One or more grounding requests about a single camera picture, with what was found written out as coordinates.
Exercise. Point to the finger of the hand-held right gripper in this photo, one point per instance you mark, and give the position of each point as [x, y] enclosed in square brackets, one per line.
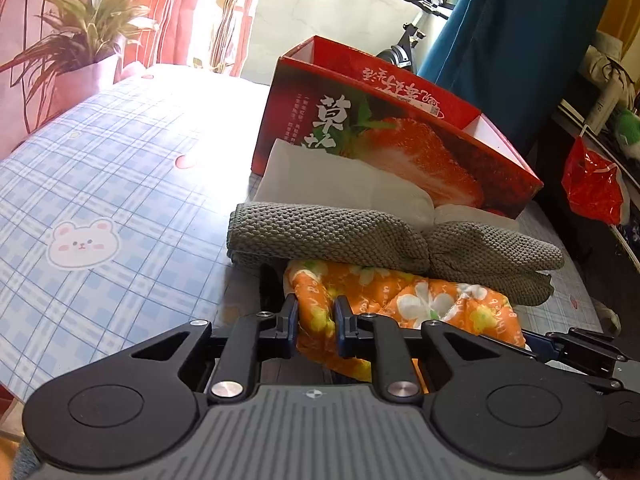
[585, 340]
[542, 346]

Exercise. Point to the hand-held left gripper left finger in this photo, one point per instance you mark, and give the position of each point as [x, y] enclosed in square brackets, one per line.
[291, 329]

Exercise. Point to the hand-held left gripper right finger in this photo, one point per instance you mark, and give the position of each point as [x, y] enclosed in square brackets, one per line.
[341, 329]

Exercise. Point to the orange floral cloth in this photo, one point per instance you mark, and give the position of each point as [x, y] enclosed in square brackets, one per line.
[400, 300]

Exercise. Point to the grey knitted cloth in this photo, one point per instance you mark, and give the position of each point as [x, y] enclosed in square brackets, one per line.
[350, 235]

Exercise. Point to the beige cloth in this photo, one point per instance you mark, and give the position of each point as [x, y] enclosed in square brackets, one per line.
[325, 180]

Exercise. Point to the red strawberry print cardboard box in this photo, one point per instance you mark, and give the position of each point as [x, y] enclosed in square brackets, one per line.
[400, 160]

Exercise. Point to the red plastic bag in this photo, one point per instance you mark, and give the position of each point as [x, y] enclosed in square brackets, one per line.
[595, 180]

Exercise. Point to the green plush toy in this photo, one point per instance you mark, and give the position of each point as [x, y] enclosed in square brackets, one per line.
[627, 127]

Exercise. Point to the black exercise bike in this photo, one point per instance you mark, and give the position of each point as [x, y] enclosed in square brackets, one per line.
[400, 55]

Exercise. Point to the dark blue curtain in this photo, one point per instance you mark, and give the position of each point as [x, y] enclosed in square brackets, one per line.
[500, 35]

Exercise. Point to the tall thin-stemmed plant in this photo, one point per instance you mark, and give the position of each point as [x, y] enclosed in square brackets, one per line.
[227, 20]

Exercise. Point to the yellow box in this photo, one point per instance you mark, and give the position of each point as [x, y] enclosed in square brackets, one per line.
[622, 15]

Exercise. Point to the potted plant in pink pot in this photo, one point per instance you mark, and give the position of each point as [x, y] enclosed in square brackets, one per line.
[85, 25]

